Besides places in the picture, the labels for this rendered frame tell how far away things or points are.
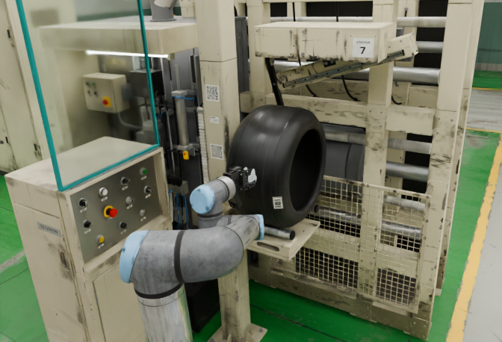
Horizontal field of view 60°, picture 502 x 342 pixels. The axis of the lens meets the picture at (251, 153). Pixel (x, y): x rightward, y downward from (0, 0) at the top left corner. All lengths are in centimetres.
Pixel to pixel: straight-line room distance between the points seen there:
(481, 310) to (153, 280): 255
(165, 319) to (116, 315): 112
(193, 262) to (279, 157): 91
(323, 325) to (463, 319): 86
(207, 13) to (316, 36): 49
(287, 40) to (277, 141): 53
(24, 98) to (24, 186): 291
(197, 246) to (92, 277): 108
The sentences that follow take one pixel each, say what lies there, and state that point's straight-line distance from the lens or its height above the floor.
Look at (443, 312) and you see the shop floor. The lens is 316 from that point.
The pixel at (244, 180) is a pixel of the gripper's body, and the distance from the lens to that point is 167.
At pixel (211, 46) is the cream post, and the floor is 172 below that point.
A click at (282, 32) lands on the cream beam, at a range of 210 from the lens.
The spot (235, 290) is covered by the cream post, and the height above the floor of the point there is 41.
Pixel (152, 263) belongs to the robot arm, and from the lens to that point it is 99.
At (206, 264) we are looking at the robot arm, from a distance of 98.
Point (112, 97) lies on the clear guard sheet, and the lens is 190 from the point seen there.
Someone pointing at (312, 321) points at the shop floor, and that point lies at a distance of 294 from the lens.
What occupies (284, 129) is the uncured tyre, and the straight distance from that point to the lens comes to 183.
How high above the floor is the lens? 198
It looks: 21 degrees down
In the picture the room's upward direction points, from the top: 3 degrees counter-clockwise
